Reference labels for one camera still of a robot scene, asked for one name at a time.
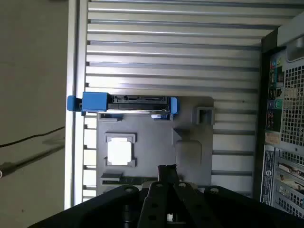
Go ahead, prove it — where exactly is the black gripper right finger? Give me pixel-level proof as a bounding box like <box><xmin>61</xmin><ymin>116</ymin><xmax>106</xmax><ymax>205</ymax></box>
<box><xmin>167</xmin><ymin>165</ymin><xmax>304</xmax><ymax>228</ymax></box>

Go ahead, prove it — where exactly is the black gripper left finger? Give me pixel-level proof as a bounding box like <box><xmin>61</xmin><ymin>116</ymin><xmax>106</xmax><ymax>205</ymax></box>
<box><xmin>28</xmin><ymin>165</ymin><xmax>173</xmax><ymax>228</ymax></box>

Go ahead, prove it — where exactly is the hard disk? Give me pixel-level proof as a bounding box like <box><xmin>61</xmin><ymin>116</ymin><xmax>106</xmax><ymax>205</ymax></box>
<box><xmin>67</xmin><ymin>91</ymin><xmax>181</xmax><ymax>120</ymax></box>

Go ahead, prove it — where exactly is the green RAM stick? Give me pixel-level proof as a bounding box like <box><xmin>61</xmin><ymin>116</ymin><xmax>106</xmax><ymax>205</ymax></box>
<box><xmin>102</xmin><ymin>176</ymin><xmax>159</xmax><ymax>185</ymax></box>

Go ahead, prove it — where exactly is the silver CPU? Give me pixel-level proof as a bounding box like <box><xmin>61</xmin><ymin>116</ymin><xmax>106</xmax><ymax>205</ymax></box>
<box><xmin>107</xmin><ymin>140</ymin><xmax>133</xmax><ymax>166</ymax></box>

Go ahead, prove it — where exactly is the grey plastic parts rack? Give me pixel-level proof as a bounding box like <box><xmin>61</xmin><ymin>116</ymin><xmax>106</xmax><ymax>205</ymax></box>
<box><xmin>96</xmin><ymin>96</ymin><xmax>215</xmax><ymax>190</ymax></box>

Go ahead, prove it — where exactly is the black PC case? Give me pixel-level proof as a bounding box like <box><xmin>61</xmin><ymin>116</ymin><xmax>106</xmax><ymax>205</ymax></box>
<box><xmin>253</xmin><ymin>11</ymin><xmax>304</xmax><ymax>217</ymax></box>

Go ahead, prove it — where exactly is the black floor cable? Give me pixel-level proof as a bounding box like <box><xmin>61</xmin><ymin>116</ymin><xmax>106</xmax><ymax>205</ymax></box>
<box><xmin>0</xmin><ymin>127</ymin><xmax>65</xmax><ymax>147</ymax></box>

